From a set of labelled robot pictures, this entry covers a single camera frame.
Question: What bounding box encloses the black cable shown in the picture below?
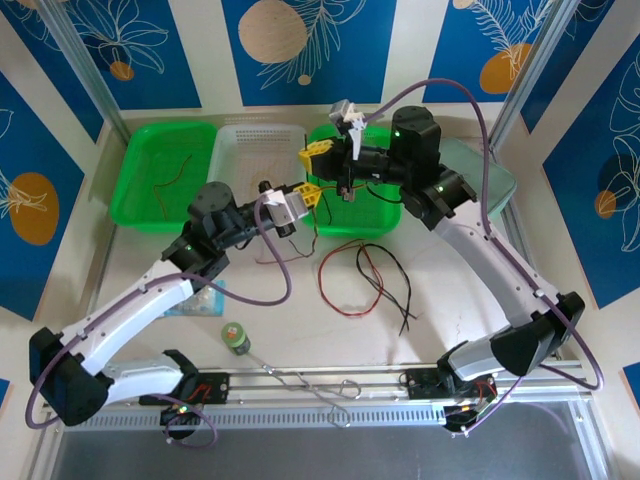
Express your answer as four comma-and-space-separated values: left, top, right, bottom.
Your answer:
312, 180, 404, 229
355, 243, 420, 335

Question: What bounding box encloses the yellow cable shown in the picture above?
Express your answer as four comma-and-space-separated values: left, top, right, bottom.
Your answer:
248, 157, 284, 201

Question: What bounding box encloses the red cable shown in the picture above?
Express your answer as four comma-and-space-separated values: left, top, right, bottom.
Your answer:
318, 238, 387, 317
152, 154, 195, 220

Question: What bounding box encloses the dark red-black cable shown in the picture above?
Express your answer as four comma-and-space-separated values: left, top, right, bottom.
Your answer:
253, 232, 320, 265

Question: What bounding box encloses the white plastic basket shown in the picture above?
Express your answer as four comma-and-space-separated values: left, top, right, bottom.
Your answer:
204, 124, 309, 221

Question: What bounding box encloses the green plastic basket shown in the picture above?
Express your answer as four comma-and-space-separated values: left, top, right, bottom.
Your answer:
108, 122, 220, 235
302, 124, 404, 240

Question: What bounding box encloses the blue snack packet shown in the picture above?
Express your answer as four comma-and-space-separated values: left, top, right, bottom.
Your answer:
164, 279, 227, 319

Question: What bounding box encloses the pale green square box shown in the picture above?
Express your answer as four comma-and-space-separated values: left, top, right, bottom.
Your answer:
437, 137, 519, 226

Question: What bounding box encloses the small green jar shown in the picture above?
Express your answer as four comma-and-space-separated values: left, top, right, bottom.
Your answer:
220, 321, 252, 358

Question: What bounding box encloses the small black controller module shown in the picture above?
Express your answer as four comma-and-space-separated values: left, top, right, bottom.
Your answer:
158, 403, 204, 441
443, 403, 484, 437

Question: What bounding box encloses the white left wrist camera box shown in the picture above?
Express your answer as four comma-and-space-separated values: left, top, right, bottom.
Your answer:
257, 187, 309, 226

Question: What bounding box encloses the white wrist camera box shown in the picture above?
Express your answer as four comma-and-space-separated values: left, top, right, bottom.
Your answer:
328, 99, 369, 161
257, 187, 309, 226

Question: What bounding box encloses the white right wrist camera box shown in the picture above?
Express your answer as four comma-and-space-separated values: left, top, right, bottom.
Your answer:
328, 99, 369, 161

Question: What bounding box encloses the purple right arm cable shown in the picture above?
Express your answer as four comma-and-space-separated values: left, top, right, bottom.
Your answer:
364, 78, 604, 439

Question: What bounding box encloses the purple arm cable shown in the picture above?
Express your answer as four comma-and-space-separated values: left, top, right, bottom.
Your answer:
24, 199, 294, 450
364, 78, 604, 439

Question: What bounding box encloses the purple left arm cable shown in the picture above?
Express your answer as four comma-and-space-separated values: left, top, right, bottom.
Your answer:
24, 199, 294, 450

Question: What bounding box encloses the blue floral wall panel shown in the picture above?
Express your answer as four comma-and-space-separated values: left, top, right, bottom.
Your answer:
0, 0, 105, 145
519, 0, 640, 134
222, 0, 399, 107
59, 0, 203, 112
422, 0, 556, 105
0, 72, 86, 321
542, 44, 640, 311

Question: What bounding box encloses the bent metal wire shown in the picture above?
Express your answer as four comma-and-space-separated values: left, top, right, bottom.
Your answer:
248, 349, 362, 430

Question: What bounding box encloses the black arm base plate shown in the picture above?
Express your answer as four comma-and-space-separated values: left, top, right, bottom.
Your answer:
138, 372, 231, 406
405, 368, 454, 401

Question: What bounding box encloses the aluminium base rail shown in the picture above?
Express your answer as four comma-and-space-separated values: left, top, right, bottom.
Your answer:
42, 363, 591, 407

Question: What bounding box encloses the perforated metal cable tray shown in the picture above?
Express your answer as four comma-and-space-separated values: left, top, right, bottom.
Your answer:
62, 403, 449, 432

